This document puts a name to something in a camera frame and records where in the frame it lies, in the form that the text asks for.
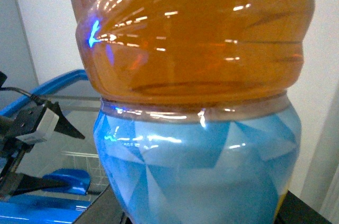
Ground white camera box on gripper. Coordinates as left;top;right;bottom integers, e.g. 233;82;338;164
16;108;59;145

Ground blue lid handle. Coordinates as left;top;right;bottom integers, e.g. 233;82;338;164
43;168;91;195

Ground white chest freezer blue rim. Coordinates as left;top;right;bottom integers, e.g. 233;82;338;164
0;69;125;224

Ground orange tea drink bottle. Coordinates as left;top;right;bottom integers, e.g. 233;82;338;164
71;0;314;223

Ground sliding glass freezer lid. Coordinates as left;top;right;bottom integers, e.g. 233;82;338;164
15;78;112;195

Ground white wire freezer basket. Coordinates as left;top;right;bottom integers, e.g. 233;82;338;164
61;151;109;186

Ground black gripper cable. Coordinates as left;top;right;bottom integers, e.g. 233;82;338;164
0;86;51;105

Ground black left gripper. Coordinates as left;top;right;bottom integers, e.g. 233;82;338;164
1;101;85;201

